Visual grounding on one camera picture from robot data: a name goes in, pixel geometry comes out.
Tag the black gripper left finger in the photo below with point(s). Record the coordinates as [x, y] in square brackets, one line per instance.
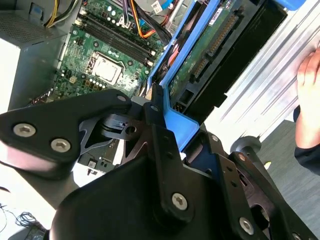
[37, 147]

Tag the bare person hand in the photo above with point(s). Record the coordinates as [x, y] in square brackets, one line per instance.
[310, 100]

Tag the hard disk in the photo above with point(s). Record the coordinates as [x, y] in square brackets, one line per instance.
[180, 120]

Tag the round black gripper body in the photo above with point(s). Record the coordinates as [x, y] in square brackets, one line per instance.
[112, 212]

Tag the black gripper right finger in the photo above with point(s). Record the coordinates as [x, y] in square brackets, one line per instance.
[230, 190]

